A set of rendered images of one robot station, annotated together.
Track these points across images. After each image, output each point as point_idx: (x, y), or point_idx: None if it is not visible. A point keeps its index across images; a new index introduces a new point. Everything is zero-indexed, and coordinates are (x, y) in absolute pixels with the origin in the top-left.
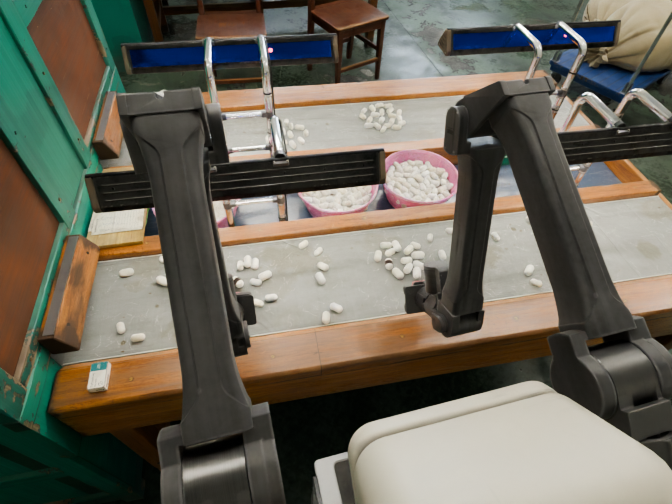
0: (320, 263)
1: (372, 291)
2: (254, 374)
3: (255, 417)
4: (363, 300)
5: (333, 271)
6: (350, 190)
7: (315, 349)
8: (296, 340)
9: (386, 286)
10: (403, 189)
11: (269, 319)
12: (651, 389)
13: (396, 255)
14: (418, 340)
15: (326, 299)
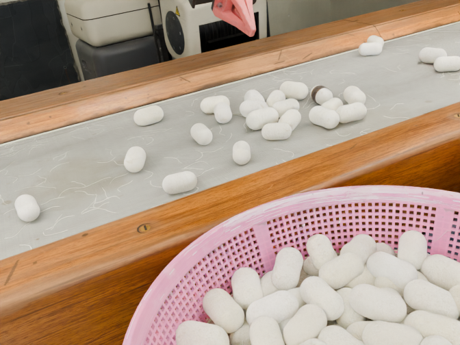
0: (455, 56)
1: (328, 77)
2: (406, 4)
3: None
4: (335, 68)
5: (423, 74)
6: None
7: (359, 20)
8: (389, 18)
9: (307, 85)
10: (431, 283)
11: (452, 32)
12: None
13: None
14: (227, 50)
15: (395, 56)
